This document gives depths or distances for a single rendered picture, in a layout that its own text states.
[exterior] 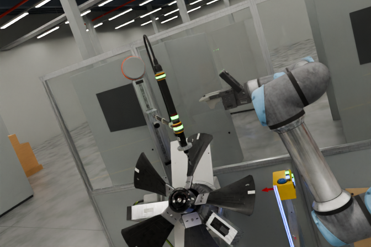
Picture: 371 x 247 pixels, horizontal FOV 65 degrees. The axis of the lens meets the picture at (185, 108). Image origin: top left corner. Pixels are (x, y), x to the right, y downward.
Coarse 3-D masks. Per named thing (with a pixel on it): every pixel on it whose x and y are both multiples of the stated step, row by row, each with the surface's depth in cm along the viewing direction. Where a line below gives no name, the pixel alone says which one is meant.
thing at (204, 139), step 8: (192, 136) 159; (200, 136) 152; (208, 136) 147; (192, 144) 156; (200, 144) 149; (208, 144) 144; (192, 152) 153; (200, 152) 146; (192, 160) 149; (192, 168) 146
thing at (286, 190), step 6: (276, 174) 163; (282, 174) 161; (276, 180) 157; (282, 186) 151; (288, 186) 150; (282, 192) 152; (288, 192) 151; (294, 192) 150; (282, 198) 153; (288, 198) 152
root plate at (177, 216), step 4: (168, 208) 143; (164, 212) 143; (168, 212) 143; (172, 212) 144; (164, 216) 143; (168, 216) 144; (176, 216) 145; (180, 216) 145; (168, 220) 144; (172, 220) 145; (176, 220) 145
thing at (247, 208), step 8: (248, 176) 141; (232, 184) 142; (240, 184) 139; (216, 192) 141; (224, 192) 138; (232, 192) 135; (240, 192) 134; (208, 200) 136; (216, 200) 135; (224, 200) 133; (232, 200) 131; (240, 200) 130; (248, 200) 129; (232, 208) 128; (240, 208) 127; (248, 208) 125
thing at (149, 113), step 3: (147, 111) 194; (150, 111) 190; (153, 111) 189; (156, 111) 189; (147, 114) 188; (150, 114) 188; (153, 114) 189; (156, 114) 190; (147, 117) 194; (150, 117) 188; (153, 117) 189; (150, 120) 189; (153, 120) 189; (156, 120) 190
